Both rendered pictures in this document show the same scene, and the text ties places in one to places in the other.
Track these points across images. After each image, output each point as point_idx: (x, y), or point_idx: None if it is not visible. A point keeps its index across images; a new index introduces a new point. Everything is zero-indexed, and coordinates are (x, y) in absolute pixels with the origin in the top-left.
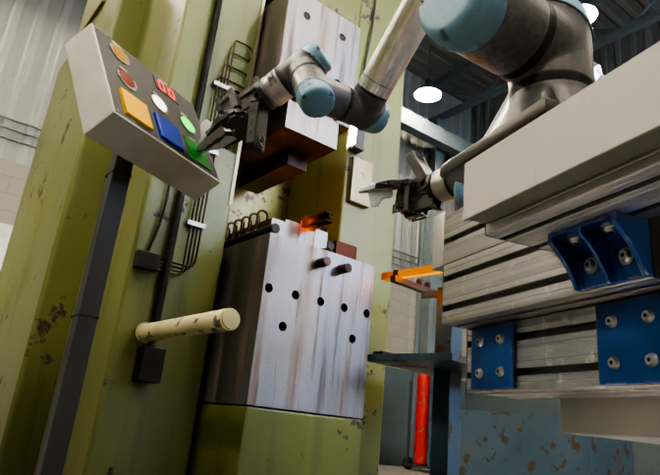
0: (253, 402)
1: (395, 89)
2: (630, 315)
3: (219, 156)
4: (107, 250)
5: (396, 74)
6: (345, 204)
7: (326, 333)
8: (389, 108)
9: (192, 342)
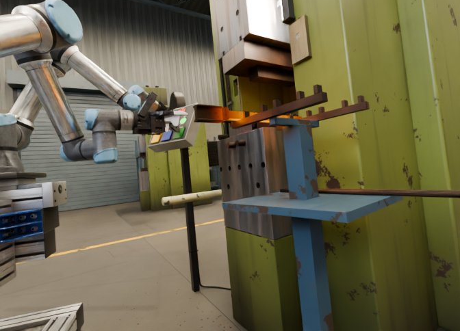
0: (226, 225)
1: None
2: None
3: (234, 101)
4: (183, 176)
5: (105, 93)
6: (295, 68)
7: (244, 184)
8: (124, 98)
9: None
